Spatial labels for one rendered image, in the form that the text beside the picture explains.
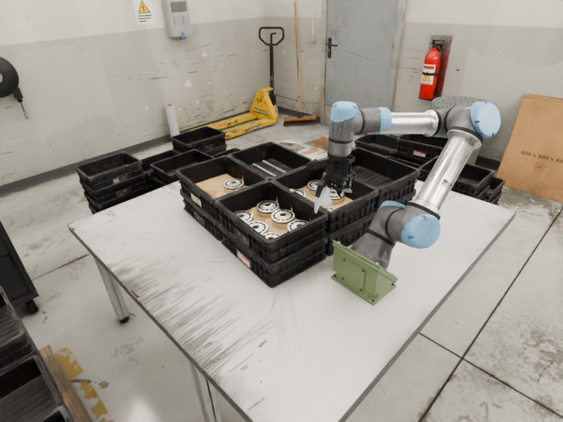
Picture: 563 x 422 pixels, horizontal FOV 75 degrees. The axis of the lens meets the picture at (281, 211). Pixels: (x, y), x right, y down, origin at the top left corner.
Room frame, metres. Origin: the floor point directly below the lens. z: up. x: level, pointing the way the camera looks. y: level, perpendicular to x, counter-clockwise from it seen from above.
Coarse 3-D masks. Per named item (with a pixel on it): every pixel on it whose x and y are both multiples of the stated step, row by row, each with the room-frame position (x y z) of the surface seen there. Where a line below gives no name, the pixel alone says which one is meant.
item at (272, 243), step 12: (240, 192) 1.43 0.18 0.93; (288, 192) 1.42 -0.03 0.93; (216, 204) 1.34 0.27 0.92; (312, 204) 1.30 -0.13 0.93; (228, 216) 1.27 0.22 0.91; (324, 216) 1.21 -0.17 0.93; (252, 228) 1.15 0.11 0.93; (300, 228) 1.14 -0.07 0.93; (264, 240) 1.07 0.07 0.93; (276, 240) 1.07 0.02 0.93
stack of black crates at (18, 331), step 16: (0, 288) 1.25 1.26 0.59; (0, 304) 1.24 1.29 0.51; (0, 320) 1.16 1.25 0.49; (16, 320) 1.06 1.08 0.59; (0, 336) 1.07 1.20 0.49; (16, 336) 0.97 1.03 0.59; (0, 352) 0.92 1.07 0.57; (16, 352) 0.96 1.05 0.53; (32, 352) 0.98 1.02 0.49; (0, 368) 0.91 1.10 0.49
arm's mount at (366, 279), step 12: (336, 252) 1.10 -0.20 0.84; (348, 252) 1.06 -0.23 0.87; (336, 264) 1.10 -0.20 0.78; (348, 264) 1.05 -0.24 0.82; (360, 264) 1.01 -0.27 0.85; (372, 264) 0.98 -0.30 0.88; (336, 276) 1.10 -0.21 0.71; (348, 276) 1.05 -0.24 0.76; (360, 276) 1.01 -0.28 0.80; (372, 276) 0.97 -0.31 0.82; (384, 276) 0.99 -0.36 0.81; (348, 288) 1.04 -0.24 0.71; (360, 288) 1.00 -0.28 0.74; (372, 288) 0.97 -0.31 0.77; (384, 288) 1.00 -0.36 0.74; (372, 300) 0.97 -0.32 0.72
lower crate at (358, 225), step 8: (368, 216) 1.37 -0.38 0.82; (352, 224) 1.31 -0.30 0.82; (360, 224) 1.34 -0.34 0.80; (368, 224) 1.39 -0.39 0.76; (344, 232) 1.28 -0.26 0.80; (352, 232) 1.32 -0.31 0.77; (360, 232) 1.36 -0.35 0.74; (328, 240) 1.24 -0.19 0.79; (336, 240) 1.26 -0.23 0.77; (344, 240) 1.30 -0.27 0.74; (352, 240) 1.33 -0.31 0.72; (328, 248) 1.24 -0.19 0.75
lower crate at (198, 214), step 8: (184, 200) 1.65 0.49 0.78; (184, 208) 1.67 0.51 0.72; (192, 208) 1.59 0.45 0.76; (200, 208) 1.49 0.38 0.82; (192, 216) 1.59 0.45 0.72; (200, 216) 1.52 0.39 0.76; (208, 216) 1.43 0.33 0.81; (208, 224) 1.45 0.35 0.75; (216, 224) 1.38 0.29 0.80; (216, 232) 1.40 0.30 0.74
